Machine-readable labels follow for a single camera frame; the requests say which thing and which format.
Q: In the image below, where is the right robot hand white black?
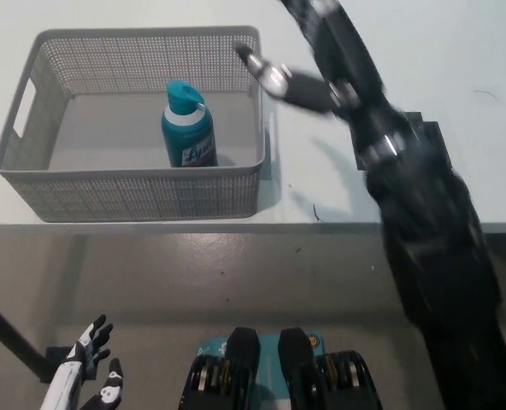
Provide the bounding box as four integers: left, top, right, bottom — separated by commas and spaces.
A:
233, 0, 410, 160

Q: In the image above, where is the black teal robot torso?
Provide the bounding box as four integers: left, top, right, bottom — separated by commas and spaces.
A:
178, 326, 383, 410

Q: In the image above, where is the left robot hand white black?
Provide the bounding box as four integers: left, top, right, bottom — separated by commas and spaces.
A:
41, 313, 125, 410

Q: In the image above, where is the grey perforated plastic basket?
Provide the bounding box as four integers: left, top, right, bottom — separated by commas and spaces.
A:
0, 25, 276, 224

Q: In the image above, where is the black tape square marker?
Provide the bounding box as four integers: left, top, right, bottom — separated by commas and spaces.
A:
354, 111, 454, 173

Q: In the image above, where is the teal aerosol spray can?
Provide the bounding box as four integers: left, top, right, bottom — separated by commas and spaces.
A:
161, 80, 220, 168

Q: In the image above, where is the black metal table leg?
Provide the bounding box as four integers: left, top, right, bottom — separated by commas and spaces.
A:
0, 290, 54, 379

